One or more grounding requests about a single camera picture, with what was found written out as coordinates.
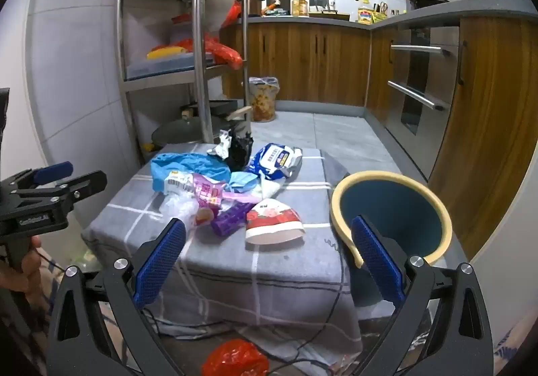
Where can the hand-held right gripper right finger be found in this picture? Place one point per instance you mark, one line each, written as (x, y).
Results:
(376, 262)

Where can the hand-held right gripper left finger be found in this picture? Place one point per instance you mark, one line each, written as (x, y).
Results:
(162, 262)

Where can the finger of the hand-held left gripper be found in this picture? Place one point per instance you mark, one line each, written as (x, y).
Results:
(84, 184)
(54, 172)

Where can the blue bin with yellow rim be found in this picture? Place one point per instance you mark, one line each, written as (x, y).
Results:
(399, 208)

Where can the clear plastic bag white label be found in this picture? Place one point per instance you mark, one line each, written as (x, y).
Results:
(178, 184)

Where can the purple wrapper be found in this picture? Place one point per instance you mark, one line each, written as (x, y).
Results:
(229, 218)

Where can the pink snack wrapper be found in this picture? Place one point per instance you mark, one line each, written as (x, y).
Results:
(208, 191)

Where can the blue cloth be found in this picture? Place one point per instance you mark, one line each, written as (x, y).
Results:
(185, 163)

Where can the red and white paper cup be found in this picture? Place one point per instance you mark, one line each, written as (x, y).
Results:
(273, 220)

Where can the white tissue paper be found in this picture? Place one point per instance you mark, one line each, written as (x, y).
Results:
(269, 187)

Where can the white wrapper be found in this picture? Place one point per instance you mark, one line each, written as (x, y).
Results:
(222, 144)

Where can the black plastic bag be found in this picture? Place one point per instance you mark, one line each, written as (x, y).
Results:
(239, 151)

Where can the blue and white snack packet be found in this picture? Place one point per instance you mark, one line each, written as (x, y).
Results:
(273, 159)

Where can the person's left hand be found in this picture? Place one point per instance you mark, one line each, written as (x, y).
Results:
(21, 273)

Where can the grey checked cloth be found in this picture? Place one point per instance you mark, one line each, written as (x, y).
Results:
(273, 275)

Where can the red plastic bag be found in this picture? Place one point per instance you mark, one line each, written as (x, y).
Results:
(233, 10)
(222, 50)
(233, 359)

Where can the yellow package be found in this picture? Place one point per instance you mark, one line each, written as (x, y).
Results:
(166, 52)

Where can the stainless steel oven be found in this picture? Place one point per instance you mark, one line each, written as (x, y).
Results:
(414, 107)

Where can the stainless steel rack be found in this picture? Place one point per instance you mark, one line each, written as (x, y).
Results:
(201, 65)

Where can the plastic container with red lid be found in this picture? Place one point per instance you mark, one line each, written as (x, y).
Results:
(181, 29)

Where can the yellow patterned waste bin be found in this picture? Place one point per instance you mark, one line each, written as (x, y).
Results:
(262, 102)

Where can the wooden kitchen cabinet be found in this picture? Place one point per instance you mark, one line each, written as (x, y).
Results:
(302, 60)
(491, 107)

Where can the yellow packet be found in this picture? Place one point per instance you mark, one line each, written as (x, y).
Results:
(365, 16)

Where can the round cooking pot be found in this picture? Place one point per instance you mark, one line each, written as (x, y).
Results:
(255, 4)

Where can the grey kitchen countertop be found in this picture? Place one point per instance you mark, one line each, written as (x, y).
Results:
(420, 16)

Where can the orange packet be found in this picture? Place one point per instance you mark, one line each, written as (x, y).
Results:
(272, 6)

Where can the yellow oil bottle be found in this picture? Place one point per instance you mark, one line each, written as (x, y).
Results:
(300, 6)

